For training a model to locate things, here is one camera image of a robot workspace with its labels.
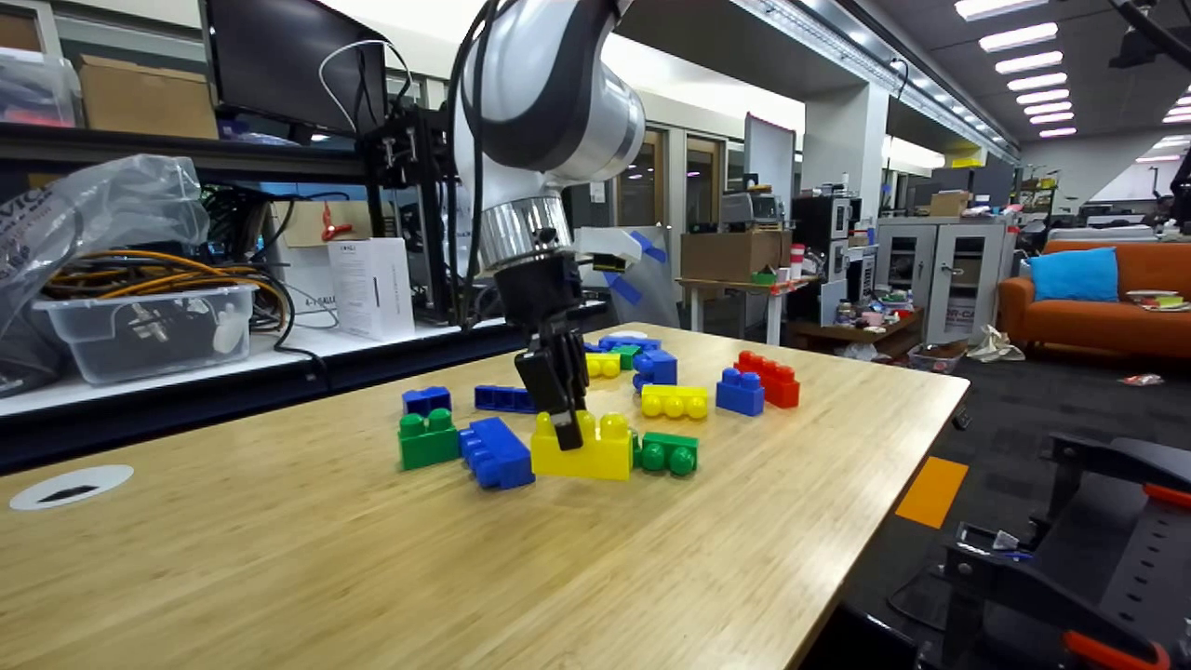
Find long red block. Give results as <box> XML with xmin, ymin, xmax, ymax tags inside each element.
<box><xmin>732</xmin><ymin>349</ymin><xmax>804</xmax><ymax>412</ymax></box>

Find ceiling light panel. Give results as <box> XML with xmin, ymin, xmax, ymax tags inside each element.
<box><xmin>975</xmin><ymin>19</ymin><xmax>1066</xmax><ymax>56</ymax></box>
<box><xmin>990</xmin><ymin>50</ymin><xmax>1067</xmax><ymax>79</ymax></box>
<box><xmin>1005</xmin><ymin>66</ymin><xmax>1072</xmax><ymax>96</ymax></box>

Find clear plastic bin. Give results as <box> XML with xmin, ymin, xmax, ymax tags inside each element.
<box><xmin>29</xmin><ymin>283</ymin><xmax>262</xmax><ymax>391</ymax></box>

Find large blue block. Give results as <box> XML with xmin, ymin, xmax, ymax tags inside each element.
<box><xmin>593</xmin><ymin>331</ymin><xmax>663</xmax><ymax>359</ymax></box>
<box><xmin>457</xmin><ymin>417</ymin><xmax>539</xmax><ymax>494</ymax></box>

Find white cardboard box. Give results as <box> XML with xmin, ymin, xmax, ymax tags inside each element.
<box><xmin>323</xmin><ymin>236</ymin><xmax>417</xmax><ymax>341</ymax></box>

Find green square block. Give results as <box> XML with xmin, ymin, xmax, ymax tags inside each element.
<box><xmin>395</xmin><ymin>407</ymin><xmax>467</xmax><ymax>475</ymax></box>

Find clear storage box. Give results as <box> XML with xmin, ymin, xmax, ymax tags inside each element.
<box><xmin>0</xmin><ymin>50</ymin><xmax>81</xmax><ymax>134</ymax></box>

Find orange cable bundle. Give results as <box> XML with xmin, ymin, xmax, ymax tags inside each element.
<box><xmin>41</xmin><ymin>251</ymin><xmax>258</xmax><ymax>306</ymax></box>

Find clear plastic bag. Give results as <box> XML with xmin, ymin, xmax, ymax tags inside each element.
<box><xmin>0</xmin><ymin>154</ymin><xmax>211</xmax><ymax>382</ymax></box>

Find blue square block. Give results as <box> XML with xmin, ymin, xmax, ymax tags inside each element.
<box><xmin>712</xmin><ymin>364</ymin><xmax>766</xmax><ymax>421</ymax></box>
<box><xmin>629</xmin><ymin>346</ymin><xmax>681</xmax><ymax>391</ymax></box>

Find long flat blue block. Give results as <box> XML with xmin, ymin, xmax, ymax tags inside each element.
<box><xmin>473</xmin><ymin>382</ymin><xmax>539</xmax><ymax>417</ymax></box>

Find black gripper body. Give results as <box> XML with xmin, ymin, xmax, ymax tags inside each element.
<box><xmin>493</xmin><ymin>251</ymin><xmax>587</xmax><ymax>331</ymax></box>

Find black monitor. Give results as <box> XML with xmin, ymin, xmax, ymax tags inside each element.
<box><xmin>200</xmin><ymin>0</ymin><xmax>390</xmax><ymax>141</ymax></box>

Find yellow three-stud block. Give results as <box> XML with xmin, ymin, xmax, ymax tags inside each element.
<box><xmin>528</xmin><ymin>409</ymin><xmax>637</xmax><ymax>488</ymax></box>
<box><xmin>637</xmin><ymin>382</ymin><xmax>715</xmax><ymax>426</ymax></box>

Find white side bench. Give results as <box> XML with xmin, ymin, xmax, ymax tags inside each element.
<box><xmin>0</xmin><ymin>299</ymin><xmax>614</xmax><ymax>475</ymax></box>

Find light wooden desk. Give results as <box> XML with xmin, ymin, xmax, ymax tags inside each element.
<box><xmin>674</xmin><ymin>270</ymin><xmax>825</xmax><ymax>349</ymax></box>

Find brown cardboard box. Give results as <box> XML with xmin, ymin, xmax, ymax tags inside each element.
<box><xmin>76</xmin><ymin>52</ymin><xmax>224</xmax><ymax>144</ymax></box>
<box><xmin>678</xmin><ymin>227</ymin><xmax>796</xmax><ymax>287</ymax></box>

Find white glass-door cabinet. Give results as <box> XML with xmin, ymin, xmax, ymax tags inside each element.
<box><xmin>871</xmin><ymin>215</ymin><xmax>1016</xmax><ymax>349</ymax></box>

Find orange sofa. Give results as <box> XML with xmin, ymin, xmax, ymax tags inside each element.
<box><xmin>994</xmin><ymin>236</ymin><xmax>1191</xmax><ymax>364</ymax></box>

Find grey standing panel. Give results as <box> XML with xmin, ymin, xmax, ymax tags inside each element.
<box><xmin>741</xmin><ymin>113</ymin><xmax>799</xmax><ymax>231</ymax></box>

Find clear panel blue tape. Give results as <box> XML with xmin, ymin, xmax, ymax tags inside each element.
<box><xmin>601</xmin><ymin>227</ymin><xmax>686</xmax><ymax>326</ymax></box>

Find small blue block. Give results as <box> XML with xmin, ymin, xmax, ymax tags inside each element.
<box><xmin>400</xmin><ymin>382</ymin><xmax>456</xmax><ymax>421</ymax></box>

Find green two-stud block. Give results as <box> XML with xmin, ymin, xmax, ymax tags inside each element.
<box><xmin>633</xmin><ymin>427</ymin><xmax>705</xmax><ymax>480</ymax></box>

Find blue pillow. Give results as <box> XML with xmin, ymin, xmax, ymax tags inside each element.
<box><xmin>1023</xmin><ymin>247</ymin><xmax>1123</xmax><ymax>306</ymax></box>

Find black stand orange grips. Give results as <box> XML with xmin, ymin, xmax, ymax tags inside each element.
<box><xmin>936</xmin><ymin>427</ymin><xmax>1191</xmax><ymax>670</ymax></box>

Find orange floor marker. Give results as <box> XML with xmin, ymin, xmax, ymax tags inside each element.
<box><xmin>895</xmin><ymin>455</ymin><xmax>975</xmax><ymax>531</ymax></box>

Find black 3D printer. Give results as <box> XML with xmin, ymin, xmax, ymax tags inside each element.
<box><xmin>355</xmin><ymin>102</ymin><xmax>586</xmax><ymax>325</ymax></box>

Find white table grommet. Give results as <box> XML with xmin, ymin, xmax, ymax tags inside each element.
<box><xmin>5</xmin><ymin>465</ymin><xmax>137</xmax><ymax>519</ymax></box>

